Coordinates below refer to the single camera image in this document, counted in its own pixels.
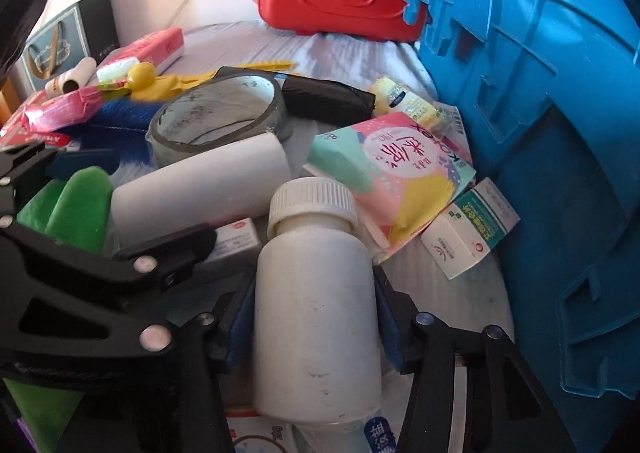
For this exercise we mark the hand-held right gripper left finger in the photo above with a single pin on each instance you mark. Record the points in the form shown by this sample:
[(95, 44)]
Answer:
[(242, 323)]

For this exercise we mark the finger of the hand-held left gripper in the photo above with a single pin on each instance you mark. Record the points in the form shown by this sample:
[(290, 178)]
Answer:
[(75, 283), (85, 164)]

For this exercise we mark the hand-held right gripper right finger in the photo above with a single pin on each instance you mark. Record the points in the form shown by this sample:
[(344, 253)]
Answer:
[(392, 333)]

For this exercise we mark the large white plastic bottle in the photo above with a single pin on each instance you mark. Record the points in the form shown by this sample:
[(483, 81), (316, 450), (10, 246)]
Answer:
[(315, 313)]

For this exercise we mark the blue plastic crate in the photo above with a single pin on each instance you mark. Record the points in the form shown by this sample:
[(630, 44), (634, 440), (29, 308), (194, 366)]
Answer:
[(540, 108)]

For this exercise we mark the pink wet wipes pack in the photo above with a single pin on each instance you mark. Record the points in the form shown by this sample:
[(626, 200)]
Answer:
[(60, 108)]

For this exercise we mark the small white red box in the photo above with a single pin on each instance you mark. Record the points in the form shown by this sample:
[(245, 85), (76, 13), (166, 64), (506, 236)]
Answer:
[(235, 240)]

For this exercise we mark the white cardboard tube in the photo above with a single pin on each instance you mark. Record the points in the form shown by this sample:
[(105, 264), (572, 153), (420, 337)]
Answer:
[(70, 75)]

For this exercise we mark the green wet wipes pack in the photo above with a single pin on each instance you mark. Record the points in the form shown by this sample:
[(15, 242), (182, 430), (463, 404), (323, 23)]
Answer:
[(117, 70)]

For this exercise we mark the white blue packet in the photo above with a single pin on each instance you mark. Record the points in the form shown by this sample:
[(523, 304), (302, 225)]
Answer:
[(380, 435)]

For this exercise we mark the yellow duck clip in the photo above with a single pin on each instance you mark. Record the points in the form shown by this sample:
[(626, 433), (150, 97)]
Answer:
[(150, 80)]

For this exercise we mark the white packet red edge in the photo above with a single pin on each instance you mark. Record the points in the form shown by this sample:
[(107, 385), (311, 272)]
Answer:
[(257, 435)]

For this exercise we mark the white paper roll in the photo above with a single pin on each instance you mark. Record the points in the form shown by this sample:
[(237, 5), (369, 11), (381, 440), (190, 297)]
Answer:
[(200, 188)]

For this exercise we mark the white green medicine box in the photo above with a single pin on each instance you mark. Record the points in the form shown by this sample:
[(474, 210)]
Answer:
[(465, 233)]

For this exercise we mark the pink tissue pack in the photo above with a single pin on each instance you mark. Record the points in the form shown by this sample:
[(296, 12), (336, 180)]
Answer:
[(145, 50)]

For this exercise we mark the grey tape roll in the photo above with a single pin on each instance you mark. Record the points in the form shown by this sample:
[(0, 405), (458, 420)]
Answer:
[(220, 103)]

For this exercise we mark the colourful tissue packet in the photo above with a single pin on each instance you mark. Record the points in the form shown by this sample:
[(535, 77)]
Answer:
[(400, 168)]

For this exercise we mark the yellow white small pack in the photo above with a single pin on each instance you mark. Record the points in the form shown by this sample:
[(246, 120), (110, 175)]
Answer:
[(400, 98)]

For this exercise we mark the black bag roll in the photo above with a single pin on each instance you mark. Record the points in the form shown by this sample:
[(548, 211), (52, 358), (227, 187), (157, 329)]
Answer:
[(325, 98)]

